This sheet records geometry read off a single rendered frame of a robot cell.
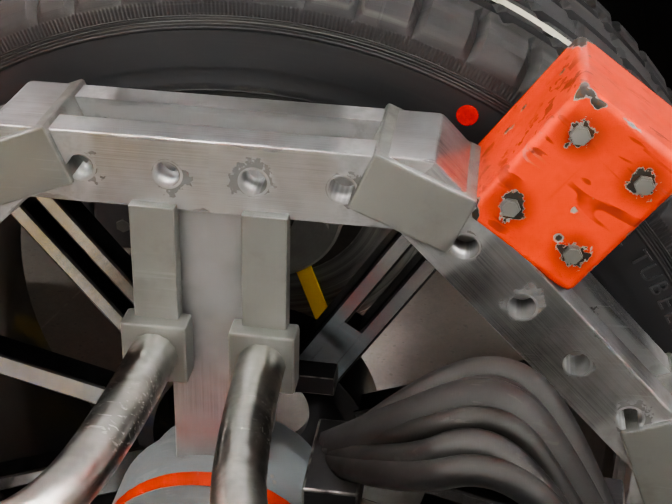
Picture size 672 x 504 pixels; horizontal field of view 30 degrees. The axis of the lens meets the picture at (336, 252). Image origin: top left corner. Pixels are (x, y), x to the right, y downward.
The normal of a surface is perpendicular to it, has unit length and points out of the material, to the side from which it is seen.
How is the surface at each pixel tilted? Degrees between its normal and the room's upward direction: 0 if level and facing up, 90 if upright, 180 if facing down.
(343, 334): 90
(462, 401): 46
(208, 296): 90
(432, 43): 69
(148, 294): 90
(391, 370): 0
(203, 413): 90
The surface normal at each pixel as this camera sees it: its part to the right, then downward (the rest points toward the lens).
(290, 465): 0.58, -0.67
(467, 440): -0.27, -0.33
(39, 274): 0.03, -0.87
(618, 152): -0.14, 0.49
